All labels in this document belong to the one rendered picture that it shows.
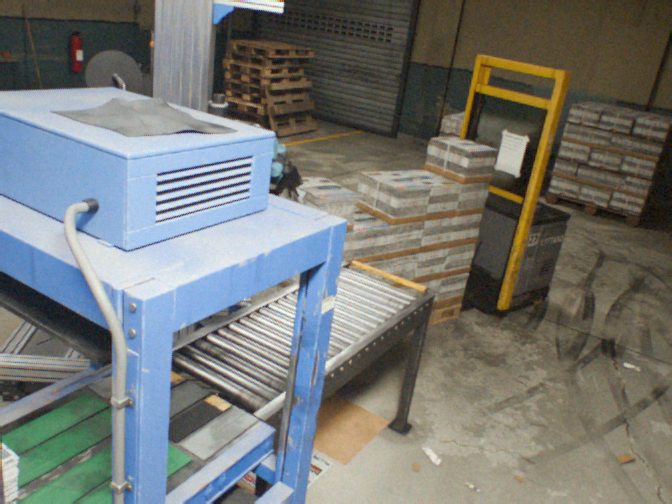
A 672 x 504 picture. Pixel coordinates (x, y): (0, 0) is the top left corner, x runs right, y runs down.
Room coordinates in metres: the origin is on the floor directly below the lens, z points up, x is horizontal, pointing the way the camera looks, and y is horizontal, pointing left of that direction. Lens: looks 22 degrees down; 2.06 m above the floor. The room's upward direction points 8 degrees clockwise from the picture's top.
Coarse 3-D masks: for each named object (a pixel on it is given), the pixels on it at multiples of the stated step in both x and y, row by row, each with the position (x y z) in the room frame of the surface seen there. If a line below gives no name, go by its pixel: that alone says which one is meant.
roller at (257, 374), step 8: (200, 344) 2.03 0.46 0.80; (208, 344) 2.03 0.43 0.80; (208, 352) 2.00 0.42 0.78; (216, 352) 1.99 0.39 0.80; (224, 352) 2.00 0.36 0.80; (224, 360) 1.96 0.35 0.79; (232, 360) 1.96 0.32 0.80; (240, 360) 1.96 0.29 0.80; (240, 368) 1.93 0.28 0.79; (248, 368) 1.92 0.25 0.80; (256, 368) 1.92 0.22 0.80; (256, 376) 1.89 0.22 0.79; (264, 376) 1.88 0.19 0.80; (272, 376) 1.89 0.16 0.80; (264, 384) 1.87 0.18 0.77; (272, 384) 1.85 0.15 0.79; (280, 384) 1.85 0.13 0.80; (280, 392) 1.83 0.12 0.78
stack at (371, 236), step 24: (360, 216) 3.76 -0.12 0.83; (360, 240) 3.50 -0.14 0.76; (384, 240) 3.63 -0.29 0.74; (408, 240) 3.76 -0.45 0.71; (432, 240) 3.92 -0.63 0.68; (384, 264) 3.65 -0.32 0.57; (408, 264) 3.78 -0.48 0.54; (432, 264) 3.95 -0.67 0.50; (408, 288) 3.82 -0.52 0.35; (432, 288) 3.98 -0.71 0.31; (432, 312) 4.01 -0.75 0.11
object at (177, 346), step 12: (348, 264) 3.03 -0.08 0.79; (288, 288) 2.62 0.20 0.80; (264, 300) 2.46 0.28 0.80; (276, 300) 2.49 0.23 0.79; (240, 312) 2.32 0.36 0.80; (216, 324) 2.19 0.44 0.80; (228, 324) 2.21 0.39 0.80; (192, 336) 2.07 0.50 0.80; (204, 336) 2.09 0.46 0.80; (180, 348) 1.98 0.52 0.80; (180, 372) 1.99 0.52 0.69
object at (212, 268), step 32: (0, 224) 1.17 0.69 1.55; (32, 224) 1.19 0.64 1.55; (224, 224) 1.37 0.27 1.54; (256, 224) 1.40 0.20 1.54; (288, 224) 1.43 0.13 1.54; (320, 224) 1.45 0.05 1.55; (0, 256) 1.15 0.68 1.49; (32, 256) 1.09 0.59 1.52; (64, 256) 1.06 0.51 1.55; (96, 256) 1.08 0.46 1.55; (128, 256) 1.11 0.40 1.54; (160, 256) 1.13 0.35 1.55; (192, 256) 1.16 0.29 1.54; (224, 256) 1.17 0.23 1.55; (256, 256) 1.20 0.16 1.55; (288, 256) 1.31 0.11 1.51; (320, 256) 1.43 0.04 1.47; (64, 288) 1.04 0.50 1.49; (192, 288) 1.04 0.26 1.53; (224, 288) 1.12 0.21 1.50; (256, 288) 1.21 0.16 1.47; (96, 320) 1.00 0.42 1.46; (192, 320) 1.05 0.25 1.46
